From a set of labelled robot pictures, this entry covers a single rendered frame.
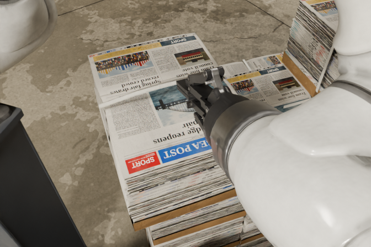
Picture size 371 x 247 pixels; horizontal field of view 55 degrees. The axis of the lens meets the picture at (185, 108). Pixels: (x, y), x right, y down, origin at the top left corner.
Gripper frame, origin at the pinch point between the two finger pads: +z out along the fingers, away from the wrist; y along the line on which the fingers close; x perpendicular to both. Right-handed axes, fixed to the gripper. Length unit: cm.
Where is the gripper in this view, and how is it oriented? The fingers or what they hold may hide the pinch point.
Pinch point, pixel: (190, 88)
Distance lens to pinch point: 59.2
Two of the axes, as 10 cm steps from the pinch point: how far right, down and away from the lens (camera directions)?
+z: -2.9, -3.1, 9.1
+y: 1.5, 9.2, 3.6
